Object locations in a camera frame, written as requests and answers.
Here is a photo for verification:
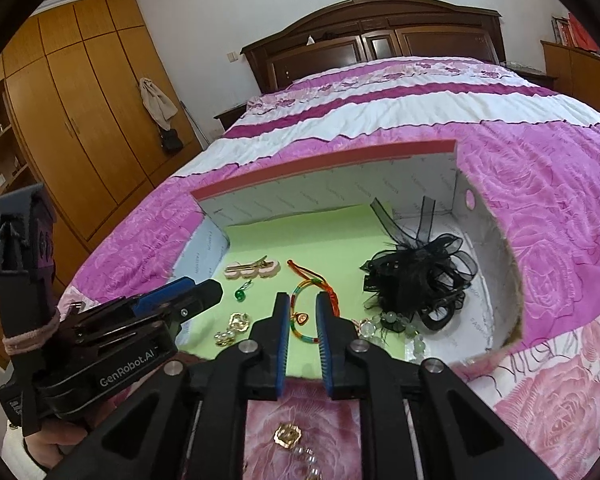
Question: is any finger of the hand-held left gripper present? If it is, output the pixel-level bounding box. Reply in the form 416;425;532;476
130;276;196;313
145;280;224;332

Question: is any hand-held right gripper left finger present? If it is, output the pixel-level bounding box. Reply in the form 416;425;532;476
50;292;288;480

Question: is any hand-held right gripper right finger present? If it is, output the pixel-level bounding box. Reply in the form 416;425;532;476
315;291;556;480

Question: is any multicolour braided bracelet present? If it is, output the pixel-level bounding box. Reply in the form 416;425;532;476
290;280;331;345

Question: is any pink flower hair clip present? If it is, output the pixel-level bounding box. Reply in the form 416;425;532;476
224;256;279;279

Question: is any pale green bead bracelet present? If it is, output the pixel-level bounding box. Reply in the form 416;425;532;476
357;310;427;358

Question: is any red string bracelet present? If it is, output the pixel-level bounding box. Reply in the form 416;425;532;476
286;259;342;317

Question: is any black feather hair accessory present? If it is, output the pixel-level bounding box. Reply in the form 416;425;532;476
360;196;478;333

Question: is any red cardboard box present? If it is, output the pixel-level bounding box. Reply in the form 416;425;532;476
167;139;526;378

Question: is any person's left hand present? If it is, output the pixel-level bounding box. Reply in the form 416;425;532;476
22;422;91;468

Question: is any pink elastic band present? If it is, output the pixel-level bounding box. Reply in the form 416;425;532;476
2;310;61;356

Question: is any green paper liner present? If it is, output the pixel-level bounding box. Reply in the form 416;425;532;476
172;202;416;361

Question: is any black hanging bag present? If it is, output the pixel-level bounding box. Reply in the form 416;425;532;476
160;129;184;156

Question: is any white stick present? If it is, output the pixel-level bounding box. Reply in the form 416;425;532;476
181;101;206;148

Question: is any dark wooden nightstand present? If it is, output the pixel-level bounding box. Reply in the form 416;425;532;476
214;102;248;131
505;60;558;88

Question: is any beige hanging cloth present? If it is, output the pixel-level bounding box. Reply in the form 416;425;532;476
139;78;179;131

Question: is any open wooden shelf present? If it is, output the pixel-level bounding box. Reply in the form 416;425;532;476
0;82;33;241

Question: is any wooden wardrobe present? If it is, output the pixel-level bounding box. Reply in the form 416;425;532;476
0;0;203;371

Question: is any pink floral bedspread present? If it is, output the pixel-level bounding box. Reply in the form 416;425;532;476
55;57;600;480

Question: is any dark wooden headboard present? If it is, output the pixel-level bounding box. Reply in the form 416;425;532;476
241;0;507;95

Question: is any low wooden cabinet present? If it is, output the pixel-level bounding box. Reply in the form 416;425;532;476
540;40;600;121

